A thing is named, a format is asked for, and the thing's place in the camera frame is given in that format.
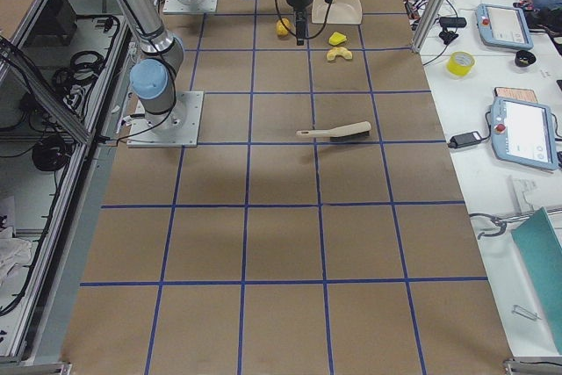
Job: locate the beige hand brush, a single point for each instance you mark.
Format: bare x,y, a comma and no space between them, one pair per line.
351,132

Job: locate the beige plastic dustpan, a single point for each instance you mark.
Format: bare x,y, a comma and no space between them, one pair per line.
342,12

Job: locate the yellow sponge piece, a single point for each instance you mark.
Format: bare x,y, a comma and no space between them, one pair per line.
336,39

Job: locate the blue teach pendant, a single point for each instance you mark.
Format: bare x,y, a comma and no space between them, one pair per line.
502,26
523,133

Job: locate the yellow toy potato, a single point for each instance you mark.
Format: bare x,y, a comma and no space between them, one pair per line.
283,27

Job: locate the yellow tape roll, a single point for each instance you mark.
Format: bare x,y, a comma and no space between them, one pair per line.
460,63

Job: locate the wooden phone-sized board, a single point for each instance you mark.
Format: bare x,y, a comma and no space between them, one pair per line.
518,94

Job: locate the toy croissant bread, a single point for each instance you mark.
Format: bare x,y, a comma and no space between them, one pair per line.
335,52

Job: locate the blue teach pendant far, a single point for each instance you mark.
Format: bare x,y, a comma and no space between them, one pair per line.
502,26

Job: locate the black power adapter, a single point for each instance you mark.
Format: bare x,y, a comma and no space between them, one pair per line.
465,140

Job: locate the blue teach pendant near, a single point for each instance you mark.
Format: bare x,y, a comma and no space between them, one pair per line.
523,133

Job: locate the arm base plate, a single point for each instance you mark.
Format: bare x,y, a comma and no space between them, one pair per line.
206,2
179,129

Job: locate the teal board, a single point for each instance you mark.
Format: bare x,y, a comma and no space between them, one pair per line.
540,250

